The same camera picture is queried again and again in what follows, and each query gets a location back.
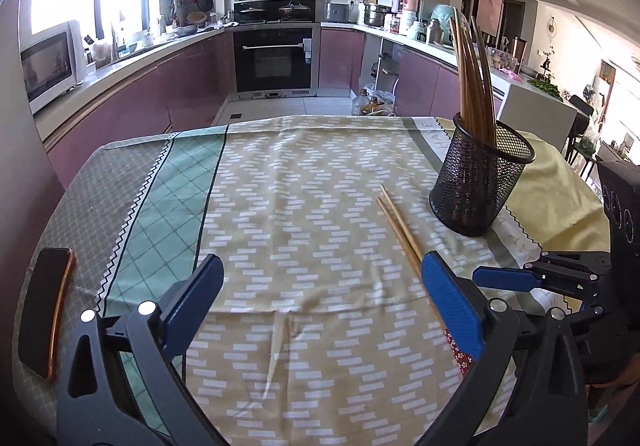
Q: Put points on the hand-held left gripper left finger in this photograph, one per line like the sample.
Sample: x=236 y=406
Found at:
x=195 y=296

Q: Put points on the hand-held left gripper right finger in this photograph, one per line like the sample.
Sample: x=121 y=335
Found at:
x=450 y=296

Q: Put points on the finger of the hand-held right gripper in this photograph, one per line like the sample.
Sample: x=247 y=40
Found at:
x=592 y=306
x=502 y=278

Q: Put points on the black mesh utensil holder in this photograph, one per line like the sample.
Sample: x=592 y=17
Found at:
x=470 y=196

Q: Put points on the black chair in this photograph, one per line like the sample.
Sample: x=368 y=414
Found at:
x=580 y=116

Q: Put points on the white cabinet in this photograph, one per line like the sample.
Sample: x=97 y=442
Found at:
x=537 y=119

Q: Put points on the patterned beige green tablecloth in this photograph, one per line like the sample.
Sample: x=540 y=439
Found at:
x=300 y=206

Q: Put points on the green leafy vegetables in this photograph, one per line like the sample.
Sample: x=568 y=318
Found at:
x=545 y=87

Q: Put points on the black smartphone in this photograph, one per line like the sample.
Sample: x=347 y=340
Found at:
x=42 y=306

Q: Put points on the brown canister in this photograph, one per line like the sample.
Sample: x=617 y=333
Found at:
x=519 y=54

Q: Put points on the clear egg tray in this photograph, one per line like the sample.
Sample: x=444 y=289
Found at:
x=500 y=59

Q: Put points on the pink kitchen cabinets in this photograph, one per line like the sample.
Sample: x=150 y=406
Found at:
x=135 y=101

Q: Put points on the clear plastic bottle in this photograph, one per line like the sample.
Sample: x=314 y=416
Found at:
x=362 y=102

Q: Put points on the black built-in oven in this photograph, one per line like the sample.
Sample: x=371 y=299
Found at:
x=275 y=59

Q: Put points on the steel thermos flask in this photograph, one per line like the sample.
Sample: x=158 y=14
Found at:
x=435 y=31

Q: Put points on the white microwave oven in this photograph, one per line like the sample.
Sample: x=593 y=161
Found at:
x=47 y=66

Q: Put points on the stainless steel pot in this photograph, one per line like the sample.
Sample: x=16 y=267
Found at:
x=377 y=15

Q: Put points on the pink electric kettle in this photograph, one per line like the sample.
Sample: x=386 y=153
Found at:
x=412 y=0

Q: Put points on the black lidded wok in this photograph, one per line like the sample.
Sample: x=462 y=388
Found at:
x=295 y=7

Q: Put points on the round wall clock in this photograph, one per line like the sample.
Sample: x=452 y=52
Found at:
x=551 y=26

